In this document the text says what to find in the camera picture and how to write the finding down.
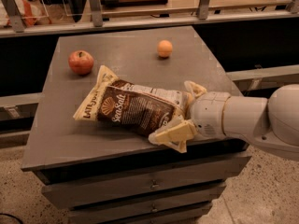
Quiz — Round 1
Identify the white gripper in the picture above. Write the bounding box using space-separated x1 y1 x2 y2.
149 80 231 153

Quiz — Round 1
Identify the brown sea salt chip bag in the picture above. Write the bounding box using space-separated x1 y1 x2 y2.
73 65 192 137

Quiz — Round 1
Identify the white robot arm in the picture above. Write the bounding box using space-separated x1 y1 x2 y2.
149 81 299 161

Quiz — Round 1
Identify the orange white plastic bag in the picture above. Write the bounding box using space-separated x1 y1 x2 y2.
0 0 52 28

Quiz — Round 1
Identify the orange fruit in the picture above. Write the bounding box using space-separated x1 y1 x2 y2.
157 40 173 58

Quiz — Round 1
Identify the lower grey drawer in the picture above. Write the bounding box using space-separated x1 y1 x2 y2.
69 181 226 224

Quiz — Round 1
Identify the grey drawer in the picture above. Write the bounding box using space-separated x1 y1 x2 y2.
42 151 250 209
69 181 226 224

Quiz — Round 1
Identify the grey drawer cabinet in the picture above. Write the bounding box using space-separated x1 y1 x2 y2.
21 26 248 224

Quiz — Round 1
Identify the red apple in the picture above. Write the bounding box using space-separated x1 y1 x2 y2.
68 50 94 76

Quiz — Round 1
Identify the upper grey drawer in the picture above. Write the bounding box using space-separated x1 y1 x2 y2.
42 151 250 209

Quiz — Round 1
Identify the metal railing frame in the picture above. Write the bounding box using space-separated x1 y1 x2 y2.
0 0 299 38

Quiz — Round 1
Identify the black floor cable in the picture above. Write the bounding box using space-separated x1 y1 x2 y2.
0 213 25 224

